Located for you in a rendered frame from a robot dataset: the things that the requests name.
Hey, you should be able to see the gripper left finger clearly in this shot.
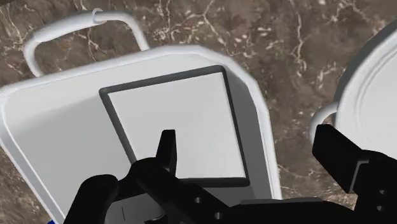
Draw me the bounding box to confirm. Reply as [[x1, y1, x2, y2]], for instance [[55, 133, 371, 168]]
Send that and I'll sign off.
[[63, 129, 232, 224]]

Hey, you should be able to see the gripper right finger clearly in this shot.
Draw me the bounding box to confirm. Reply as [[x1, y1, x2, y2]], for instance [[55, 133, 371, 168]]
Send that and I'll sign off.
[[311, 123, 397, 224]]

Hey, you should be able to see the white appliance with dark-framed panel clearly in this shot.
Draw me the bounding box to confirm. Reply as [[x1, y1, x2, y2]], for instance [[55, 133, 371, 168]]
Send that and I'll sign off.
[[0, 8, 283, 224]]

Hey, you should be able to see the white round vessel with handle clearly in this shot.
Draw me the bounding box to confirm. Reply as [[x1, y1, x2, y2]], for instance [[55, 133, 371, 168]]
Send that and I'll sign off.
[[309, 20, 397, 153]]

